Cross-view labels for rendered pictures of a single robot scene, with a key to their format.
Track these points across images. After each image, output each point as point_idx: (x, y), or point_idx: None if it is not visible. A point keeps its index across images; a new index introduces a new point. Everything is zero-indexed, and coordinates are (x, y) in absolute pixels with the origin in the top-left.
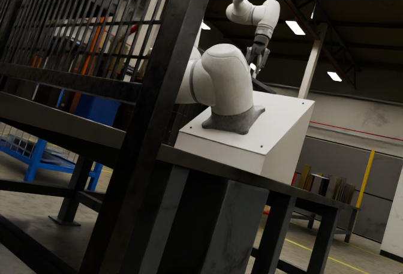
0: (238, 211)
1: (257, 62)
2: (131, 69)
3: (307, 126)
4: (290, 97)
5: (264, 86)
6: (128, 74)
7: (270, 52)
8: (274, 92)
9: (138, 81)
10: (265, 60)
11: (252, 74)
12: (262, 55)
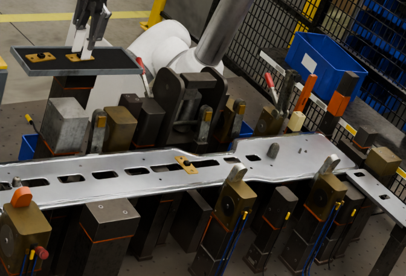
0: None
1: (86, 22)
2: (251, 151)
3: (67, 35)
4: (89, 25)
5: (49, 47)
6: (257, 179)
7: None
8: (15, 46)
9: (229, 142)
10: (75, 10)
11: (82, 44)
12: (83, 6)
